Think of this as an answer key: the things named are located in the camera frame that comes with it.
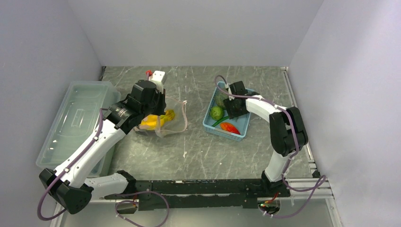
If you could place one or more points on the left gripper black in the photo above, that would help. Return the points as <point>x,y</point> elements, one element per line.
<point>161,96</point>

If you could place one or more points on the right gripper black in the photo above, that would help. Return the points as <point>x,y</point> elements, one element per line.
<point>231,112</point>

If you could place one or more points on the light blue plastic basket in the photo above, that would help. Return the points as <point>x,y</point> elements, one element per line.
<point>241,123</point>

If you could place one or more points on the yellow banana bunch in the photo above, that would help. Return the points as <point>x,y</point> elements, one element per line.
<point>152,122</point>

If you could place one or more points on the green chili pepper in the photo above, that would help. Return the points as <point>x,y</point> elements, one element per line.
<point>220,121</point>

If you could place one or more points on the clear zip top bag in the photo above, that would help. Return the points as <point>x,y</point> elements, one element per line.
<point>173,121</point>

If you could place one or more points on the green netted melon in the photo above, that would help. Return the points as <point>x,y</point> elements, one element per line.
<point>219,99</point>

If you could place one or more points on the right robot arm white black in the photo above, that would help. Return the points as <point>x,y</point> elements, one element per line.
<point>287,130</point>

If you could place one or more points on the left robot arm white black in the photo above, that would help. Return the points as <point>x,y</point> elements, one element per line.
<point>69,184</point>

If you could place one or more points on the light green custard apple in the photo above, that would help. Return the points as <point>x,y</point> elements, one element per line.
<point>216,113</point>

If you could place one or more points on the clear plastic storage bin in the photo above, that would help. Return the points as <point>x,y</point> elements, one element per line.
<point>75,120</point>

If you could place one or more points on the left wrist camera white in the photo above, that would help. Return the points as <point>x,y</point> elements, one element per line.
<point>157,77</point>

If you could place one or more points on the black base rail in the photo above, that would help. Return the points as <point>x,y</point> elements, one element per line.
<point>245,193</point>

